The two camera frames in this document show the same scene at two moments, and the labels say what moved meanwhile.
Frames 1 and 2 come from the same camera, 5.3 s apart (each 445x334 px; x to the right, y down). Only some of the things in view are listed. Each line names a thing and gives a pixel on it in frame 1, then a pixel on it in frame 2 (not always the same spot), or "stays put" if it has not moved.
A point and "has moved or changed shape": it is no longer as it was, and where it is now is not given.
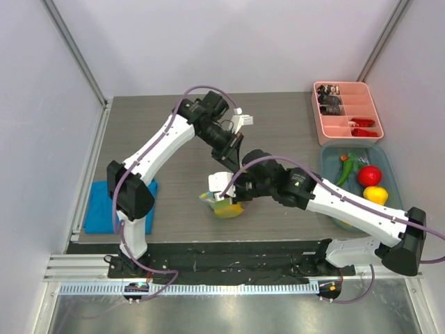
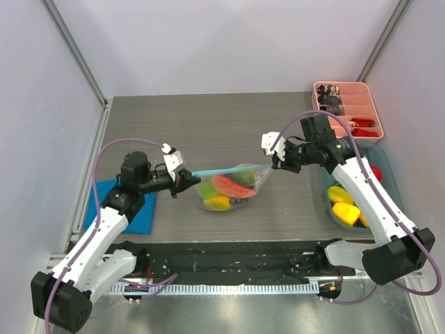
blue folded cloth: [99, 214] stays put
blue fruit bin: [332, 166] stays put
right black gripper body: [238, 191] -> [286, 161]
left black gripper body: [224, 143] -> [158, 181]
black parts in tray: [329, 99] stays put
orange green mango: [223, 209] has moved or changed shape
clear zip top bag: [223, 208] has moved or changed shape
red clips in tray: [363, 123] stays put
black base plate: [238, 261] stays put
